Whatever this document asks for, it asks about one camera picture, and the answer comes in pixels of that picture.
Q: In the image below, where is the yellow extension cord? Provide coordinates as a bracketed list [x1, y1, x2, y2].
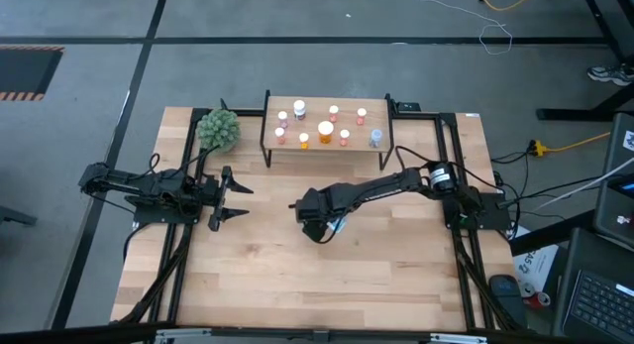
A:
[528, 131, 611, 158]

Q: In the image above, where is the hazard striped floor hatch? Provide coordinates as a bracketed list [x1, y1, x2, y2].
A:
[0, 45, 64, 102]

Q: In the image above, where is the thin white floor cable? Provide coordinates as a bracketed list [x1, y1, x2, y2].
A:
[403, 0, 514, 57]

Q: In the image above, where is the artificial green potted plant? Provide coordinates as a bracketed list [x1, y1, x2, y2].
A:
[195, 108, 243, 152]

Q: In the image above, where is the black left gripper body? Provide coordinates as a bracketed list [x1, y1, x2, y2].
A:
[200, 165, 235, 232]

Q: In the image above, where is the large orange pill bottle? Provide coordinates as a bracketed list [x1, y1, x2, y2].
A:
[317, 120, 336, 146]

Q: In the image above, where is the red drink can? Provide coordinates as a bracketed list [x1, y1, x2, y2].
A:
[524, 289, 552, 309]

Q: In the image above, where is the black desk frame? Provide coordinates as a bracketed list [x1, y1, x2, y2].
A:
[537, 0, 634, 123]

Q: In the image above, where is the black laptop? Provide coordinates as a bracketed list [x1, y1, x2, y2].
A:
[553, 227, 634, 344]

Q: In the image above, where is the person's shoe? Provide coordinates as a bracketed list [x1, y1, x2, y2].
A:
[587, 63, 634, 86]

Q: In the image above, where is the wooden shelf with black frame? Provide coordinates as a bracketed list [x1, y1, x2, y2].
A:
[260, 89, 397, 172]

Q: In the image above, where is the grey cable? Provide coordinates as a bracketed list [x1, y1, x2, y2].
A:
[572, 157, 634, 195]

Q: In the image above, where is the white printed paper box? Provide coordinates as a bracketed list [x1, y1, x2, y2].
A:
[512, 227, 561, 298]

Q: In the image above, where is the black power cable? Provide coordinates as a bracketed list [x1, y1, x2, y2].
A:
[489, 139, 539, 166]

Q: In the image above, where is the black chair leg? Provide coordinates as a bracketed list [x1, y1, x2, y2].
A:
[0, 204, 39, 227]

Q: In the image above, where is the black rig crossbar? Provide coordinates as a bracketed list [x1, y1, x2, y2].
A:
[0, 322, 634, 344]

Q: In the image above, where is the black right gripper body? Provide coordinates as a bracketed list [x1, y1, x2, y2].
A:
[288, 183, 351, 245]

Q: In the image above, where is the black aluminium table frame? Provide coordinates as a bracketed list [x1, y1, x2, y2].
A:
[121, 99, 526, 333]

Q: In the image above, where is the black handheld device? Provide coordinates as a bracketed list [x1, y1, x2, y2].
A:
[488, 274, 529, 330]

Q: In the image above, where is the black computer monitor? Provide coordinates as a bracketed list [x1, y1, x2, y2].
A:
[592, 111, 634, 249]

